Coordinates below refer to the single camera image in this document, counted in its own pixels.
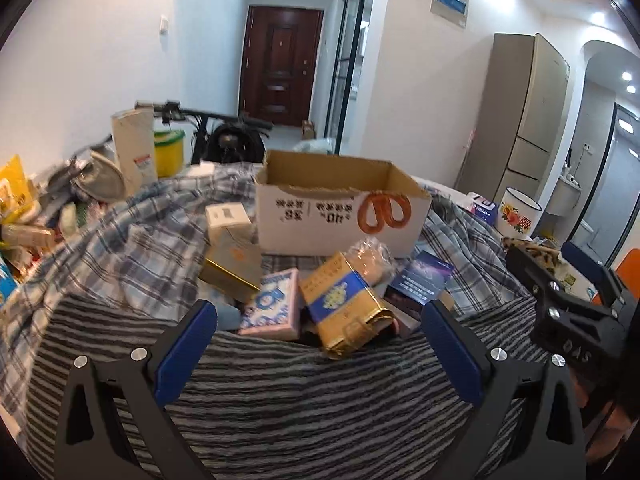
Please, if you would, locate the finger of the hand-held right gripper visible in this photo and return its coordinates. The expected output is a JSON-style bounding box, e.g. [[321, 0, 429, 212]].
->
[[506, 249, 561, 306], [561, 241, 626, 306]]

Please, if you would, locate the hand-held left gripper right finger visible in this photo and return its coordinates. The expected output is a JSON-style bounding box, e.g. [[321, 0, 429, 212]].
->
[[420, 300, 587, 480]]

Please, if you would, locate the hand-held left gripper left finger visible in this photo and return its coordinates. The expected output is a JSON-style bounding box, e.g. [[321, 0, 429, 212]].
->
[[54, 299, 218, 480]]

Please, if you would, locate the dark purple box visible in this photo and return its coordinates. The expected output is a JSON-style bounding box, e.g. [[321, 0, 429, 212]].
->
[[385, 250, 456, 321]]

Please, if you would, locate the gold clear-lidded box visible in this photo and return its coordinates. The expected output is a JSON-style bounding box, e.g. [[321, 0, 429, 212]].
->
[[200, 242, 264, 303]]

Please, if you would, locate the pink blue patterned box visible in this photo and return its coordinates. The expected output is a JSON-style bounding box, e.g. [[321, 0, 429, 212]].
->
[[237, 267, 303, 342]]

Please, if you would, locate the gold and blue foil pack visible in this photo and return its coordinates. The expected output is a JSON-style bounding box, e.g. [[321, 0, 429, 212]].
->
[[299, 251, 396, 359]]

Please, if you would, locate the person's right hand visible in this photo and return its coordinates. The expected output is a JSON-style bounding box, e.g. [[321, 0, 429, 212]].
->
[[582, 380, 636, 466]]

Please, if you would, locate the leopard print cloth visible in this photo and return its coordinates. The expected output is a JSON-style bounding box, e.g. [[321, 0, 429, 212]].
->
[[502, 237, 576, 281]]

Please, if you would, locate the white toilet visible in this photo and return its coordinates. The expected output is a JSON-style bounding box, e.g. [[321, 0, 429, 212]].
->
[[570, 220, 593, 248]]

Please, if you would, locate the orange chair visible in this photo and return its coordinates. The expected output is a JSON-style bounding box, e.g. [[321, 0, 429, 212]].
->
[[612, 255, 640, 301]]

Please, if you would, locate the pale blue plastic packet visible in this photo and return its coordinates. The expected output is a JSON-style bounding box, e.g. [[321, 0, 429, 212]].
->
[[216, 302, 246, 332]]

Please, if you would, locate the white floral enamel mug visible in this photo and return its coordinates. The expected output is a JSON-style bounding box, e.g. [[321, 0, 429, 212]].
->
[[497, 186, 543, 238]]

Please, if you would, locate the white washbasin cabinet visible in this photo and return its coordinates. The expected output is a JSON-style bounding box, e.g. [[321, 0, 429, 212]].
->
[[552, 175, 583, 216]]

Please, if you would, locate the blue tissue pack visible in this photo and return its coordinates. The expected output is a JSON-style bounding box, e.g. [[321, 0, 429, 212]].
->
[[467, 192, 498, 223]]

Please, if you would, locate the blue plaid cloth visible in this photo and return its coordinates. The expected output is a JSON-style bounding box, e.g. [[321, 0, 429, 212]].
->
[[0, 162, 566, 386]]

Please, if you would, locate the clear wrapped round sponge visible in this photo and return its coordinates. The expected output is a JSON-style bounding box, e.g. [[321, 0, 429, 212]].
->
[[350, 238, 396, 286]]

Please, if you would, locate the grey striped blanket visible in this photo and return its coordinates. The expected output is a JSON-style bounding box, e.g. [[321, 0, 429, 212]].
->
[[20, 290, 551, 480]]

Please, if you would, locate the small cream cube box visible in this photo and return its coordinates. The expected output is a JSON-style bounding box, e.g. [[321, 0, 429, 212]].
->
[[205, 203, 253, 248]]

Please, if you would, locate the beige refrigerator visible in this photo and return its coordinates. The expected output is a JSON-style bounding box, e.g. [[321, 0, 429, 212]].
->
[[457, 32, 571, 206]]

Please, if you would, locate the grey mesh pouch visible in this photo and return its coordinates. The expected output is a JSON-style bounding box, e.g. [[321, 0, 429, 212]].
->
[[80, 152, 126, 201]]

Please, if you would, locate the blue cartoon print box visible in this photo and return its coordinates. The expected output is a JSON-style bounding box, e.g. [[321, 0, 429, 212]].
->
[[0, 260, 21, 306]]

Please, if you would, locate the yellow tub with green lid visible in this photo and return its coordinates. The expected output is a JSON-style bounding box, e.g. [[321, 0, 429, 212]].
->
[[154, 130, 186, 178]]

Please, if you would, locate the cream cosmetic tube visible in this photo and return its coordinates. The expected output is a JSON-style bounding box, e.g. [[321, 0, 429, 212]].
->
[[0, 223, 56, 251]]

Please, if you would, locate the tall cream cardboard tube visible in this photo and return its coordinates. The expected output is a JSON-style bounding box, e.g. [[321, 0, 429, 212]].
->
[[111, 107, 158, 196]]

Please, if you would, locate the yellow wet wipes packet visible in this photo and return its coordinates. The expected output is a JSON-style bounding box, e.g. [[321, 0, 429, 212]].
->
[[0, 155, 33, 221]]

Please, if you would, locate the white plastic bag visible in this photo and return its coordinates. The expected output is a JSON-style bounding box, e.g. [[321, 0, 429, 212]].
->
[[292, 137, 341, 155]]

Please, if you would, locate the black framed glass door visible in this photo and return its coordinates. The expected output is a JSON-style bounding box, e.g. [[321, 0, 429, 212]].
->
[[332, 0, 378, 156]]

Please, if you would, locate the dark brown entrance door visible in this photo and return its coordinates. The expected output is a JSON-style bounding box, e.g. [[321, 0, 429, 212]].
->
[[239, 5, 325, 127]]

